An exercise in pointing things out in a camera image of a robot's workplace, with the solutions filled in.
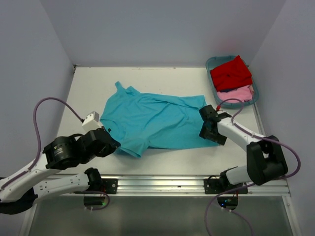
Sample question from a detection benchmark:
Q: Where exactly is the turquoise t shirt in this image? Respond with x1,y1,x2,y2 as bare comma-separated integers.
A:
100,82,217,158

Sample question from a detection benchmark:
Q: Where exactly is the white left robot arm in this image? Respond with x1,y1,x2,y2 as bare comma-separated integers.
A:
0,128,121,215

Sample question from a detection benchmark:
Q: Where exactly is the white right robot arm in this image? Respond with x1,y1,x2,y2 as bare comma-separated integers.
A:
199,105,288,193

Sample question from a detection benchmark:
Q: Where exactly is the pink t shirt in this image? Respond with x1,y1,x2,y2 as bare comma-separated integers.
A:
217,85,255,103

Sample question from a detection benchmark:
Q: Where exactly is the red t shirt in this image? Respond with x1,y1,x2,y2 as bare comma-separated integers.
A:
210,55,252,91

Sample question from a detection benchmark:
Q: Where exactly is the teal plastic basket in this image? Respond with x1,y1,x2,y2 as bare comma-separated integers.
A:
206,56,259,109

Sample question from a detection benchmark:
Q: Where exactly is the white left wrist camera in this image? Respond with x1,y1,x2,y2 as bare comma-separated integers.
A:
82,111,102,132

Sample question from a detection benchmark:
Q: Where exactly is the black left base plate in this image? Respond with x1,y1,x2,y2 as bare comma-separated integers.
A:
101,178,118,194

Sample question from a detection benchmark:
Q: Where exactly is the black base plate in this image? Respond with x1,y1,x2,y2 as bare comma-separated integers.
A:
101,178,118,194
203,178,248,194

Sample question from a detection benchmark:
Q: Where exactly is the aluminium mounting rail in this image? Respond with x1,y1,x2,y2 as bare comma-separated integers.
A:
31,157,292,197

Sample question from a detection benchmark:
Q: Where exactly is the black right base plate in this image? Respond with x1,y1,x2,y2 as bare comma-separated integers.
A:
203,178,248,194

